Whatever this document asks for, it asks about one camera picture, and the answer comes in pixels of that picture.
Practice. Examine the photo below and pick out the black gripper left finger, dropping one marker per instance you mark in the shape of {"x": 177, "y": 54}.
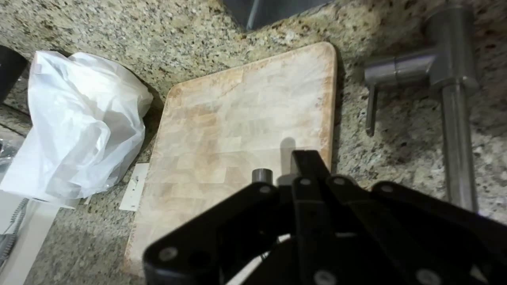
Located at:
{"x": 212, "y": 247}

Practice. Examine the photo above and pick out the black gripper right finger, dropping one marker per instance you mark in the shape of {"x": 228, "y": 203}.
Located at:
{"x": 390, "y": 235}

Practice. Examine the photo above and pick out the stainless steel gooseneck faucet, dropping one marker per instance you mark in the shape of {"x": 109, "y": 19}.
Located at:
{"x": 447, "y": 65}

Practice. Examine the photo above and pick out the stainless steel sink basin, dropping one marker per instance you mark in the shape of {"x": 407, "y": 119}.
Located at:
{"x": 252, "y": 15}

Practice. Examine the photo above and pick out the wooden cutting board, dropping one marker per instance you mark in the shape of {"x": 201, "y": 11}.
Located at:
{"x": 217, "y": 129}

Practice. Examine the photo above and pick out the white plastic bag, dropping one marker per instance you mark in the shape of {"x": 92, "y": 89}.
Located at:
{"x": 87, "y": 127}

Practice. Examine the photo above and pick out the white wall outlet plate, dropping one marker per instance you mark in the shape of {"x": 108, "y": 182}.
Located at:
{"x": 133, "y": 192}

